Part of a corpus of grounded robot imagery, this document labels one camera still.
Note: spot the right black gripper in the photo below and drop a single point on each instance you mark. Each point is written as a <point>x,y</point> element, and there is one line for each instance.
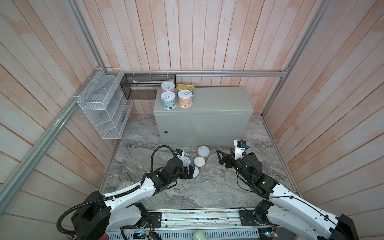
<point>230,156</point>

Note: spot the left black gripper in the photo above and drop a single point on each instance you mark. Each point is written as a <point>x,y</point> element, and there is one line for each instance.
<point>185,175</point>

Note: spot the red label can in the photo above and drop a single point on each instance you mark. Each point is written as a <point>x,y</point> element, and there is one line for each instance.
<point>186,161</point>

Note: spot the blue label can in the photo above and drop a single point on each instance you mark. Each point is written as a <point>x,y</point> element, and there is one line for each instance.
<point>196,174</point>

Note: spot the teal label can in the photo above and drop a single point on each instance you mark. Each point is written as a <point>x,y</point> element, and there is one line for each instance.
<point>168,100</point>

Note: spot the orange label pull-tab can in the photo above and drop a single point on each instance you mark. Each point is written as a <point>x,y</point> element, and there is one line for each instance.
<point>185,98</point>

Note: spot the gold rectangular tin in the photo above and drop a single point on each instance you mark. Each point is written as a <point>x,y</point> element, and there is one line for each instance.
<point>190,88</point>

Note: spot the pink label can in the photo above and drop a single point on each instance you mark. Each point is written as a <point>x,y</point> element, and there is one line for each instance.
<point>168,86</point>

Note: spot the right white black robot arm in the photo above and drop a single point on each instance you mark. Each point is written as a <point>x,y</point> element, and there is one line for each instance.
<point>281,207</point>

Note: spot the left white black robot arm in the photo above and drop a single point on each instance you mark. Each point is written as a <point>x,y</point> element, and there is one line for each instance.
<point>99,213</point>

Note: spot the grey metal cabinet counter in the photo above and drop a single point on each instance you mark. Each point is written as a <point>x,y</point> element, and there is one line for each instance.
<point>216,117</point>

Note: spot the small orange can white lid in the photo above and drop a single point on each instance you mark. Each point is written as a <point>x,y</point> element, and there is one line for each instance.
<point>199,162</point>

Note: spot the white cup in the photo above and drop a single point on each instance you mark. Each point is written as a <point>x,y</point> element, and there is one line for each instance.
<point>199,235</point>

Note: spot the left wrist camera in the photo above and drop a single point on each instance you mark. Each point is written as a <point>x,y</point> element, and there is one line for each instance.
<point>180,154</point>

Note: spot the aluminium front rail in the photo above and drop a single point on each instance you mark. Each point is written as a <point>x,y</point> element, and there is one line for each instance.
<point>206,219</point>

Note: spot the aluminium rail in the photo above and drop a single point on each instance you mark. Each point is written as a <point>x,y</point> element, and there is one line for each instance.
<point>22,172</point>
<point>262,73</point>
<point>206,219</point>

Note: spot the aluminium back rail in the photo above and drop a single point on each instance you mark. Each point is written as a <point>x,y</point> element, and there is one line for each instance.
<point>262,73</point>

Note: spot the black mesh wall basket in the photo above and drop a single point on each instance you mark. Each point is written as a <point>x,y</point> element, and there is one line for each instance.
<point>144,87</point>

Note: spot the white wire mesh shelf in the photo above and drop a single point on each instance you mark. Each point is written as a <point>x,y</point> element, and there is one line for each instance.
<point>104,103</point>

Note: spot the aluminium left rail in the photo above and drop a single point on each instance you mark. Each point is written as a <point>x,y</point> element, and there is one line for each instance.
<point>22,172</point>

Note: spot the aluminium right post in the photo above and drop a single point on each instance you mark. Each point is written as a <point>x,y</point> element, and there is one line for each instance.
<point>303,44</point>

